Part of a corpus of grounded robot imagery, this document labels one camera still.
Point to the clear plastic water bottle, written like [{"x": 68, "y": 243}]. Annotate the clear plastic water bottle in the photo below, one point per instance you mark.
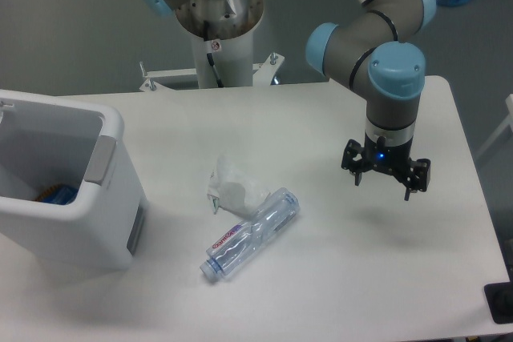
[{"x": 241, "y": 242}]

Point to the white furniture frame right edge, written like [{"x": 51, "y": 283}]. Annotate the white furniture frame right edge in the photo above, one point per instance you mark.
[{"x": 498, "y": 137}]

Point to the black clamp at table edge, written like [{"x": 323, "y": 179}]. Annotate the black clamp at table edge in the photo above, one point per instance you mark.
[{"x": 499, "y": 299}]

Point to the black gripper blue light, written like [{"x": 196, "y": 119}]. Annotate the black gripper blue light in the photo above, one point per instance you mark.
[{"x": 414, "y": 175}]

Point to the white plastic trash can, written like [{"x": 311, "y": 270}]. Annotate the white plastic trash can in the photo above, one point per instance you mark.
[{"x": 48, "y": 140}]

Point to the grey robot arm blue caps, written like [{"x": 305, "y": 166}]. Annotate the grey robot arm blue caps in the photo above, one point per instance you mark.
[{"x": 372, "y": 58}]

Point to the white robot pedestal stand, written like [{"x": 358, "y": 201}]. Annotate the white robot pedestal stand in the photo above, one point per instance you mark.
[{"x": 221, "y": 34}]

